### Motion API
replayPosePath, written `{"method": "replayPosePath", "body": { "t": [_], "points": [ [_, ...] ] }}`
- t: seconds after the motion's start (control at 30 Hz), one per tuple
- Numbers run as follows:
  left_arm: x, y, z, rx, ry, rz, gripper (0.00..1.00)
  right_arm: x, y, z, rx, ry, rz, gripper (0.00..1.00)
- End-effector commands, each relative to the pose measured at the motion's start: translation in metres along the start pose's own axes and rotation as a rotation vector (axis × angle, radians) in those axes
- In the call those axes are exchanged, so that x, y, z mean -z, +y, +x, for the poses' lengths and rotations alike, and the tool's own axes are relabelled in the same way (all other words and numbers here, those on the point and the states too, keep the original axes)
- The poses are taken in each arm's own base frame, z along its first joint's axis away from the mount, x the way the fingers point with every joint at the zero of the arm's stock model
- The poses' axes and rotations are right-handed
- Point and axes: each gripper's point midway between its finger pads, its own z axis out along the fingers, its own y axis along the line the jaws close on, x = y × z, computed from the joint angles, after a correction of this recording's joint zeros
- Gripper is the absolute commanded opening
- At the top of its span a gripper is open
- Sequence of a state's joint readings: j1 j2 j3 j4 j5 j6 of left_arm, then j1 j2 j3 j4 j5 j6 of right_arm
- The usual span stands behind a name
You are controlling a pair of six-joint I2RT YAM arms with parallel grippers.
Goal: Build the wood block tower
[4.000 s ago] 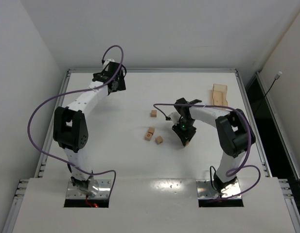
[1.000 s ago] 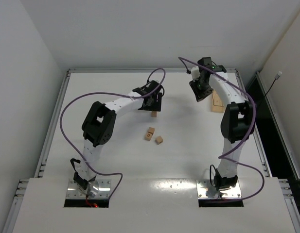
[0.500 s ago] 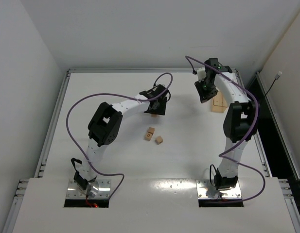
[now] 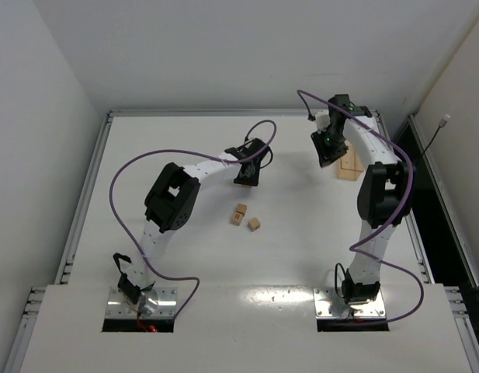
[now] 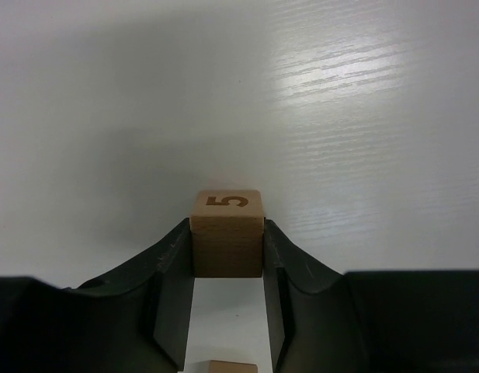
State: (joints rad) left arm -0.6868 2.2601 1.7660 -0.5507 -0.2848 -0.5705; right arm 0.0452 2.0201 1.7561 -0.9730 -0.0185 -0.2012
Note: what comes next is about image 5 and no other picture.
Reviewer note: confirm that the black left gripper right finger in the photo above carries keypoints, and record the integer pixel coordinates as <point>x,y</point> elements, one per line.
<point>366,321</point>

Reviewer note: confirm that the wooden cube with stripes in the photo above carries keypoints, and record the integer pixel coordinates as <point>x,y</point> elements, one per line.
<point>231,367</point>

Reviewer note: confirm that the wooden cube number five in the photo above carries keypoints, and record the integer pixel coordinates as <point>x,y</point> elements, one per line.
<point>227,229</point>

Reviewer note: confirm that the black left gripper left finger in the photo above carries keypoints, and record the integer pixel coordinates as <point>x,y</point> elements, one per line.
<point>133,318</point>

